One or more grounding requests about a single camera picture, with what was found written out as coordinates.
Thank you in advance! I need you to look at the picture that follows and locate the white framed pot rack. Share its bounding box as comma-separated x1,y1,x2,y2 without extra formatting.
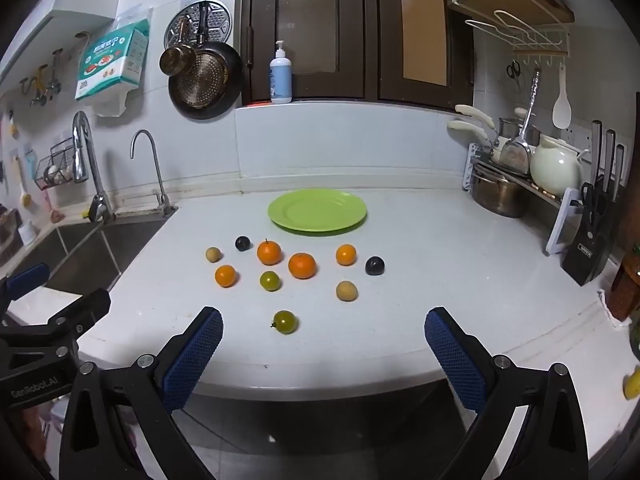
468,142,585,257

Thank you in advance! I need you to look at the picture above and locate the white wire hanging rack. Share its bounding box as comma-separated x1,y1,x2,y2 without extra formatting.
464,10,571,57

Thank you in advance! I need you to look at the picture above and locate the white blue soap dispenser bottle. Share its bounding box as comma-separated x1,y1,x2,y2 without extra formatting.
269,40,294,105

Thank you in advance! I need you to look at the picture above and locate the black knife block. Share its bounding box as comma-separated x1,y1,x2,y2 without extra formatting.
559,182,627,287

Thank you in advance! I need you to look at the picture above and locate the white rice paddle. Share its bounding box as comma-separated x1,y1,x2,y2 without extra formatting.
551,62,573,130

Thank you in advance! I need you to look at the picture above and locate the brass wall hook rail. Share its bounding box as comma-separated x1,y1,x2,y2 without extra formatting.
19,32,91,107

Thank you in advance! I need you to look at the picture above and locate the steel sink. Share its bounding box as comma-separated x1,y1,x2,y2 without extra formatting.
0,210,176,297

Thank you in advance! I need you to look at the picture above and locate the metal skimmer ladle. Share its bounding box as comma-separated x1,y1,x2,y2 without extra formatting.
500,70,542,176

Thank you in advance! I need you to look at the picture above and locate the small steel pot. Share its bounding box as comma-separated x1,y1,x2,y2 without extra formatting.
499,117,542,147

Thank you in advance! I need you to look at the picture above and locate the cream pan handle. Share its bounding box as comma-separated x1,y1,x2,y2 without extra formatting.
447,119,489,141
454,104,497,129

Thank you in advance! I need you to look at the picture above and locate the green plate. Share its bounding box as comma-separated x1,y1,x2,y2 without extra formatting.
267,189,368,235

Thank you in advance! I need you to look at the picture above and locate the cream ceramic pot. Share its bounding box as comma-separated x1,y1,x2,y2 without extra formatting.
529,133,591,204

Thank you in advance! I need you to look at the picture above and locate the small copper pot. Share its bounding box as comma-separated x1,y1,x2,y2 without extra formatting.
159,15,197,77

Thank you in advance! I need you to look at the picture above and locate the tall chrome faucet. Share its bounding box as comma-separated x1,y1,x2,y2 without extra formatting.
72,111,117,225

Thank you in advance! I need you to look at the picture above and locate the wooden cutting board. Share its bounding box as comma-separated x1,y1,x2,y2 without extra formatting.
446,0,576,27

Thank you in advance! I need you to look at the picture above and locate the teal tissue box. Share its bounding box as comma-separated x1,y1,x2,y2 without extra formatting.
74,19,151,102

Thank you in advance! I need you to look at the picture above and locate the black wire basket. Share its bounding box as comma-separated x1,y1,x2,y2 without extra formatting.
34,137,82,191

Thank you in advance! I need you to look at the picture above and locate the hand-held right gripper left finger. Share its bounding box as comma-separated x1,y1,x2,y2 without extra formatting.
59,306,224,480

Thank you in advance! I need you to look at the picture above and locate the round metal steamer rack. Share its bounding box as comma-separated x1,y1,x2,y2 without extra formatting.
164,0,234,49

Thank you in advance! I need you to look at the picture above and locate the slim gooseneck faucet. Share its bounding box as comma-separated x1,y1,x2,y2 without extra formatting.
130,130,179,219

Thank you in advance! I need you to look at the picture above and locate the large steel pot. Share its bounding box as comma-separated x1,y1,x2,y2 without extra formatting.
470,162,531,220

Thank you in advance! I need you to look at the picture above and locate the black frying pan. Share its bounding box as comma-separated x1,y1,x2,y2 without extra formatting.
167,2,246,121

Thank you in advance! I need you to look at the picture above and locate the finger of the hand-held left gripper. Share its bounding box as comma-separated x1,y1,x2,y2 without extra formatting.
0,287,112,356
0,262,51,306

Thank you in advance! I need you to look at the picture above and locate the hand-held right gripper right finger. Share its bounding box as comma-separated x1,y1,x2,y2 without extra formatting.
424,306,588,480

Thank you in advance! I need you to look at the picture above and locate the orange with stem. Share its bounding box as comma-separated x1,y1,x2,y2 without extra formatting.
256,239,283,266

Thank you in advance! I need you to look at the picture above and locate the black handled knife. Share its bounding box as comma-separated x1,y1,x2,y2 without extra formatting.
591,120,603,186
603,129,616,193
614,143,627,198

